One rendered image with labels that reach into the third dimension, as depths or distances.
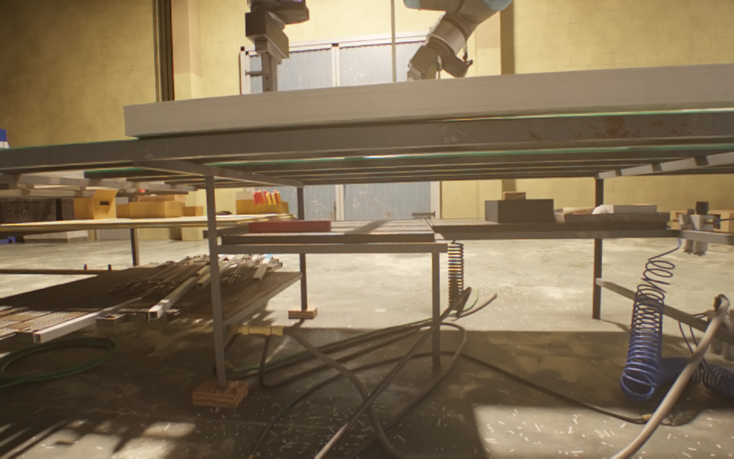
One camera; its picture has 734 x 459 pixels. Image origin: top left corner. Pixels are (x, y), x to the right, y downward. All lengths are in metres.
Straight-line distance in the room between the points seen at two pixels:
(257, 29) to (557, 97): 0.62
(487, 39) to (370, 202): 3.70
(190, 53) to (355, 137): 8.10
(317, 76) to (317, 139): 7.13
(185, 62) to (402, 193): 5.19
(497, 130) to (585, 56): 7.67
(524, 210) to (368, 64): 6.46
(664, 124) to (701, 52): 8.53
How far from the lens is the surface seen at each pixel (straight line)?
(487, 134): 0.81
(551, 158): 1.46
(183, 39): 9.00
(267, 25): 0.86
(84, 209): 2.54
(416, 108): 0.78
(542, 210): 1.67
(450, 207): 7.36
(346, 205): 7.38
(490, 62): 7.50
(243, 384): 1.47
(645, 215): 1.76
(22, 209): 2.65
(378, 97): 0.79
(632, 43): 8.89
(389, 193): 7.28
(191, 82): 8.63
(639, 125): 0.91
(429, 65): 0.91
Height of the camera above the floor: 0.69
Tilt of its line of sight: 4 degrees down
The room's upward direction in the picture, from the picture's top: 1 degrees counter-clockwise
